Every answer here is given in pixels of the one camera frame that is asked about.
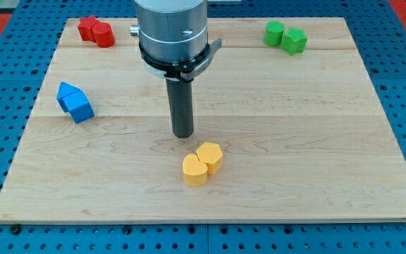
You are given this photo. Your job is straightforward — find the yellow hexagon block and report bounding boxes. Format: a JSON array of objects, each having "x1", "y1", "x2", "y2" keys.
[{"x1": 196, "y1": 142, "x2": 223, "y2": 175}]

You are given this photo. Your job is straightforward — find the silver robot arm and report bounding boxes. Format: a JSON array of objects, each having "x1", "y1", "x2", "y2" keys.
[{"x1": 130, "y1": 0, "x2": 222, "y2": 138}]

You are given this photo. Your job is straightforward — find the green star block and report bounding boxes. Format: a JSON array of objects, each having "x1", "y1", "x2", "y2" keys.
[{"x1": 281, "y1": 28, "x2": 307, "y2": 55}]

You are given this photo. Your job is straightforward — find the green cylinder block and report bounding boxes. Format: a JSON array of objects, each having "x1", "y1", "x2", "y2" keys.
[{"x1": 263, "y1": 20, "x2": 285, "y2": 47}]

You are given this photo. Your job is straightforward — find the blue cube block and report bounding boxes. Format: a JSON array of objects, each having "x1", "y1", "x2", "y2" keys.
[{"x1": 63, "y1": 90, "x2": 94, "y2": 123}]

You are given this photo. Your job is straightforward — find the black clamp ring mount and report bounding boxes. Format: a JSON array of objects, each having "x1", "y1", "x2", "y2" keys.
[{"x1": 139, "y1": 38, "x2": 222, "y2": 83}]

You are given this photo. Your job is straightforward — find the yellow heart block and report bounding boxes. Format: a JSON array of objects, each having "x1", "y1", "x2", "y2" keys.
[{"x1": 182, "y1": 154, "x2": 208, "y2": 186}]

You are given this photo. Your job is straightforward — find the red star block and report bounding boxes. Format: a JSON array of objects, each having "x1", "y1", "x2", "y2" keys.
[{"x1": 78, "y1": 15, "x2": 99, "y2": 42}]

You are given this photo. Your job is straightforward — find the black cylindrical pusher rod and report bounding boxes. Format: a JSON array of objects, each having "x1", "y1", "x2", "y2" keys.
[{"x1": 166, "y1": 79, "x2": 194, "y2": 138}]

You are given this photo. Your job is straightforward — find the red cylinder block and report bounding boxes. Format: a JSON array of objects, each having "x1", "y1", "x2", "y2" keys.
[{"x1": 92, "y1": 22, "x2": 115, "y2": 48}]

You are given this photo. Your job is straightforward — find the blue triangle block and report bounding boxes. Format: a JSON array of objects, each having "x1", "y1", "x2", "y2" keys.
[{"x1": 56, "y1": 82, "x2": 80, "y2": 112}]

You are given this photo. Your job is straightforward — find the wooden board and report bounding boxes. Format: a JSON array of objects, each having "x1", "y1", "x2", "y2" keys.
[{"x1": 0, "y1": 18, "x2": 406, "y2": 225}]

